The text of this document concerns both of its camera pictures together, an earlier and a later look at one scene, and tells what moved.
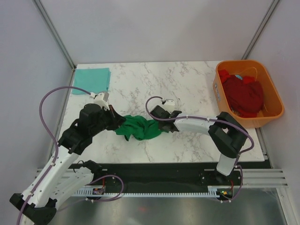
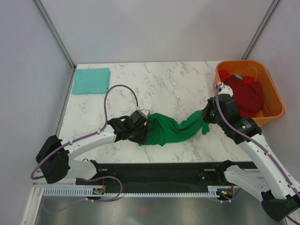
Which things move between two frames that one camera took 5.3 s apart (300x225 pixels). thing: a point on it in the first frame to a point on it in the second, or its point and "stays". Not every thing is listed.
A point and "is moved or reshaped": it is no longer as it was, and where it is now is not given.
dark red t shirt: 246,96 stays
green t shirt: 140,127 is moved or reshaped
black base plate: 162,175 stays
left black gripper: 116,119 to 143,138
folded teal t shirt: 94,80 stays
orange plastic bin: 273,106 stays
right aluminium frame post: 248,49 stays
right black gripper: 160,126 to 205,112
